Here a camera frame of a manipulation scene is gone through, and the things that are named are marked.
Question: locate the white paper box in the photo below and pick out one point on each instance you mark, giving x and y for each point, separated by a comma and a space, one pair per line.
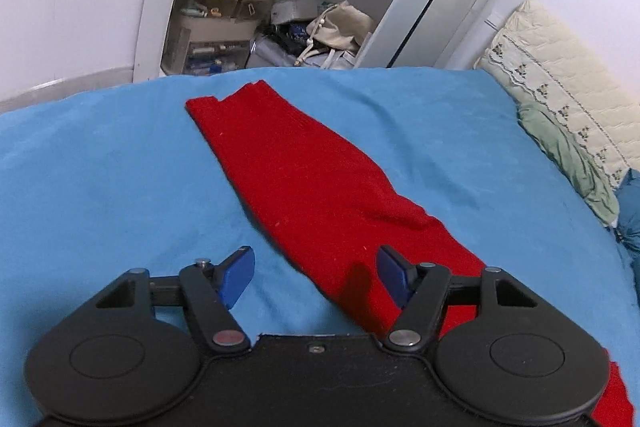
295, 7

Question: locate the blue bed blanket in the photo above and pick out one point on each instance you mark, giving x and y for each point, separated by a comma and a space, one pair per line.
100, 182

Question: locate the red knit garment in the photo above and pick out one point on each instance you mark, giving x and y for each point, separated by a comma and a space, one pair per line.
300, 167

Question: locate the clear plastic drawer unit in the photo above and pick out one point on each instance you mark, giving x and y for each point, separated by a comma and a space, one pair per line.
220, 14

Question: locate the green pillow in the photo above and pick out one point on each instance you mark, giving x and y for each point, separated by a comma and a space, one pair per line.
570, 152

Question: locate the dark bag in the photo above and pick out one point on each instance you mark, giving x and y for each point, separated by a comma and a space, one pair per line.
277, 44

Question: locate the cream quilted floral pillow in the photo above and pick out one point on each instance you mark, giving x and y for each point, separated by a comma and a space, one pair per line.
565, 67

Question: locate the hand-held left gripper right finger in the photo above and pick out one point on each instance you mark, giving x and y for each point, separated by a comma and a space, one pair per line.
392, 278

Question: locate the beige cloth bag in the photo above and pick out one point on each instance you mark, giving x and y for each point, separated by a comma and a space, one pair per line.
342, 27

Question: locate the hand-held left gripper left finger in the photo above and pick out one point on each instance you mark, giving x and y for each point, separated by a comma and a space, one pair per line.
236, 279

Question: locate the dark blue cloth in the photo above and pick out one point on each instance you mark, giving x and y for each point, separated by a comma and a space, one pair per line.
630, 212

